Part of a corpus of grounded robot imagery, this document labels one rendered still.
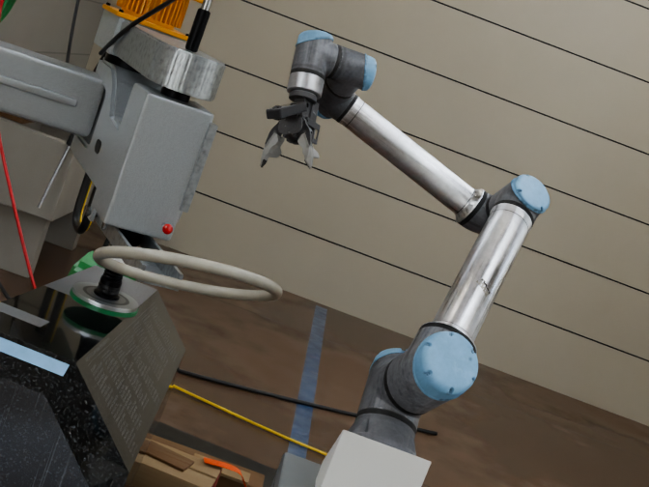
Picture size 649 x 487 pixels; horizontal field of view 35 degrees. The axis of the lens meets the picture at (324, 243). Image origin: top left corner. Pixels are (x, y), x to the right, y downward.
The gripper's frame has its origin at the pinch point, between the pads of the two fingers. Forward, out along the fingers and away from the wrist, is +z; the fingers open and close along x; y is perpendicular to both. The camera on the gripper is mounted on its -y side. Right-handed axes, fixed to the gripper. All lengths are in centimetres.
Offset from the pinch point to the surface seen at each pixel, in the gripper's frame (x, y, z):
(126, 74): 105, 41, -45
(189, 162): 57, 29, -10
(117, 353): 70, 31, 50
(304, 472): -9, 23, 72
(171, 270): 45, 19, 25
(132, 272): 44, 2, 30
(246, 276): -0.8, -6.6, 29.6
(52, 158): 301, 189, -63
